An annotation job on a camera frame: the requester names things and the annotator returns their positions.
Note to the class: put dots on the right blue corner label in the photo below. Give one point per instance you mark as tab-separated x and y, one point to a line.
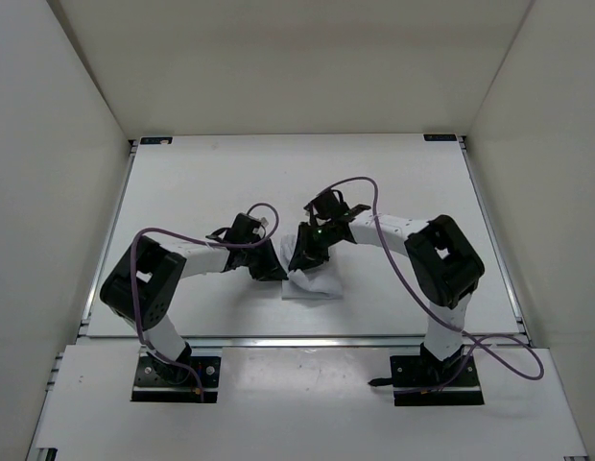
439	137

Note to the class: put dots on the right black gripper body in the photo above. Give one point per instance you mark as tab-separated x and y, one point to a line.
324	233

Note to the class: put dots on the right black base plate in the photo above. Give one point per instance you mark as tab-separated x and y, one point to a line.
417	383

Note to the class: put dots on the aluminium frame rail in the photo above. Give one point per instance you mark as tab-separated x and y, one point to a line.
306	342
97	276
502	266

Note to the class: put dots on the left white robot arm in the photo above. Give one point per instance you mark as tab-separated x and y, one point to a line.
142	284

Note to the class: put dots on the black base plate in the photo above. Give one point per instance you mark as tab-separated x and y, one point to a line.
417	383
158	382

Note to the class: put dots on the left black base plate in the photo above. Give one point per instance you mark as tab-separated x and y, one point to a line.
158	382

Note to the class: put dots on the left aluminium frame rail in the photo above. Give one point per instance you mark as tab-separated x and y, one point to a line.
97	276

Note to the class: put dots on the left blue corner label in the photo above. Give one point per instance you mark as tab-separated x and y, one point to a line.
155	140

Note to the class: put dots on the front aluminium frame rail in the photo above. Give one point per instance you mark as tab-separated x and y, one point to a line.
306	342

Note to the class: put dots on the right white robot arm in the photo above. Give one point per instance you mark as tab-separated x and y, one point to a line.
446	267

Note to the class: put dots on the pale blue skirt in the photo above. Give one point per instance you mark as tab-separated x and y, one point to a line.
320	283

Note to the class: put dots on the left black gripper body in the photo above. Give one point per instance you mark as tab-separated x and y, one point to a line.
251	255

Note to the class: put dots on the blue corner label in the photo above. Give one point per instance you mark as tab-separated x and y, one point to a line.
155	140
439	137

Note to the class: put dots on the right aluminium frame rail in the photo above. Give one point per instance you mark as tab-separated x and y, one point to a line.
502	266

